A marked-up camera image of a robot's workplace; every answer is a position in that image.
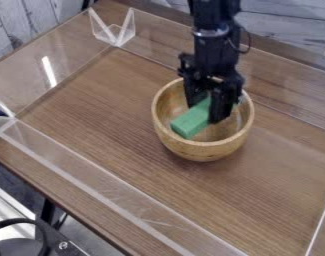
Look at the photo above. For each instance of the grey metal base plate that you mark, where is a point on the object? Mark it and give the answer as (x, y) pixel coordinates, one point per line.
(60, 245)

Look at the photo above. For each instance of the green rectangular block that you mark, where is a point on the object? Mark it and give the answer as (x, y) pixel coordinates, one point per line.
(193, 121)

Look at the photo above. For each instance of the brown wooden bowl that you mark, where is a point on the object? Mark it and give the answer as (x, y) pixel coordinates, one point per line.
(218, 140)

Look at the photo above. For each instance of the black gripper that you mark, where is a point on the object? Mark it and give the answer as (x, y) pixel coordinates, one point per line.
(215, 60)

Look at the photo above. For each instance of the black table leg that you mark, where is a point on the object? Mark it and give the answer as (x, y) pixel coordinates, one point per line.
(48, 211)

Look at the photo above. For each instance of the clear acrylic tray walls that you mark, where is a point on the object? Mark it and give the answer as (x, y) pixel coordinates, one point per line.
(79, 139)

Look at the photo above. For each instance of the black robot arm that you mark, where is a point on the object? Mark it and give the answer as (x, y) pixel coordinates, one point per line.
(215, 20)

